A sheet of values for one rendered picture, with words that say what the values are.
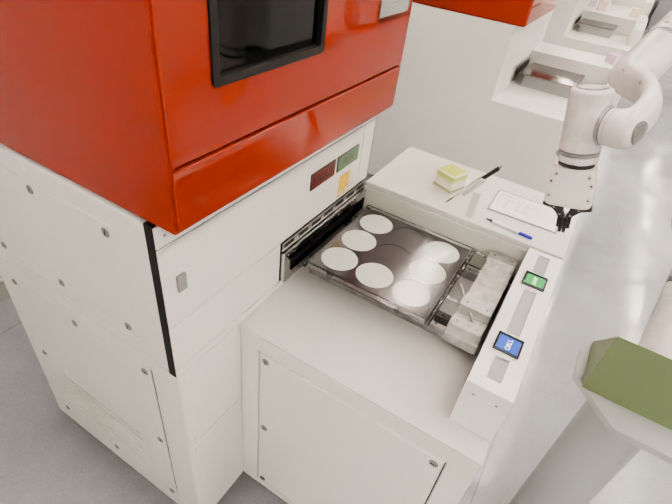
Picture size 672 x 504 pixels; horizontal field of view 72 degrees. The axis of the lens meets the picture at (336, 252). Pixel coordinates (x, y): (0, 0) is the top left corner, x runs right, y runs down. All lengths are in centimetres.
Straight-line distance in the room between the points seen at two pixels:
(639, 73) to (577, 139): 17
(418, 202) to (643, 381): 73
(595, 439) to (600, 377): 22
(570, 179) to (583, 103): 17
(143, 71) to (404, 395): 81
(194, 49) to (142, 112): 11
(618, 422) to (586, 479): 31
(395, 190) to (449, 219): 19
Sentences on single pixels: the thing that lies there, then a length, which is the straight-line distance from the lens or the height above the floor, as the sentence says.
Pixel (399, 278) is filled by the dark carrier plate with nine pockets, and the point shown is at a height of 90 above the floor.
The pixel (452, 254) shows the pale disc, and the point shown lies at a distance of 138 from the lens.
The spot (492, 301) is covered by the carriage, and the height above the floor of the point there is 88.
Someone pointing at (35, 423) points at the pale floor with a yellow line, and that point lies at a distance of 217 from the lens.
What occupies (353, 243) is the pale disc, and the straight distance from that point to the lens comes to 133.
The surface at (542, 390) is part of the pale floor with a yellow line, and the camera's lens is 240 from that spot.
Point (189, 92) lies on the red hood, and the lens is 71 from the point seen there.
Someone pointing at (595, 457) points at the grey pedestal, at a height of 61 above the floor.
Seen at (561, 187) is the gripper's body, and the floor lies 121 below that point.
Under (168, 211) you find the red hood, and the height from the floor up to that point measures 127.
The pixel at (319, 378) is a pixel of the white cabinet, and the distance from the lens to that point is 112.
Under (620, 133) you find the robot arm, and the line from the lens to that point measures 109.
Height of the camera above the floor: 169
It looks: 38 degrees down
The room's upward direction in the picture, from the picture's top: 8 degrees clockwise
